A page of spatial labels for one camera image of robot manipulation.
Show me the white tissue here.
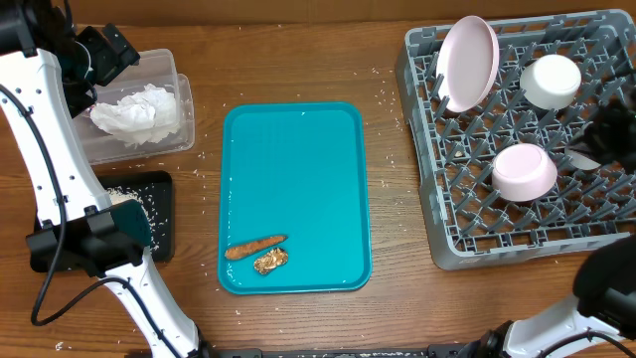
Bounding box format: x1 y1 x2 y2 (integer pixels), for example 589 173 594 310
89 84 181 145

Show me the pale green bowl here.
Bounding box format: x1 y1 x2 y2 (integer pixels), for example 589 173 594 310
520 55 582 110

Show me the small pink bowl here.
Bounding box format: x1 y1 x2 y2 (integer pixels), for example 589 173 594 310
492 143 557 202

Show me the large white plate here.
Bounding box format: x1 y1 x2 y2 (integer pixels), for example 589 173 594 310
436 16 500 113

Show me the white plastic cup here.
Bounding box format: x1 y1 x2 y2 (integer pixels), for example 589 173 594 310
564 147 601 170

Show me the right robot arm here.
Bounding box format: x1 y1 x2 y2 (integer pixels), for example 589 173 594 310
457 90 635 358

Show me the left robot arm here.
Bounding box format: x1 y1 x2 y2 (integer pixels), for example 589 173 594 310
1 0 214 357

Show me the clear plastic waste bin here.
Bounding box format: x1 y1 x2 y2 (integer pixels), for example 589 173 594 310
74 49 195 165

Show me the grey dishwasher rack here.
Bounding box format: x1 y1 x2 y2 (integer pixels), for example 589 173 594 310
396 9 635 270

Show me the pile of white rice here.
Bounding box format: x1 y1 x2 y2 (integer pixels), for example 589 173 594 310
106 186 159 253

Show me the black plastic tray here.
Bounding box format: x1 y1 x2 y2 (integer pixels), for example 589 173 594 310
27 171 175 273

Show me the teal plastic serving tray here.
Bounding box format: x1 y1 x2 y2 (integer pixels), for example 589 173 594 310
218 101 373 295

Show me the golden crumpled food scrap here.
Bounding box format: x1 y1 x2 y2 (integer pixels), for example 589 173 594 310
253 248 288 275

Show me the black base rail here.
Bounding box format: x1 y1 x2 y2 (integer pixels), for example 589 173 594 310
214 342 477 358

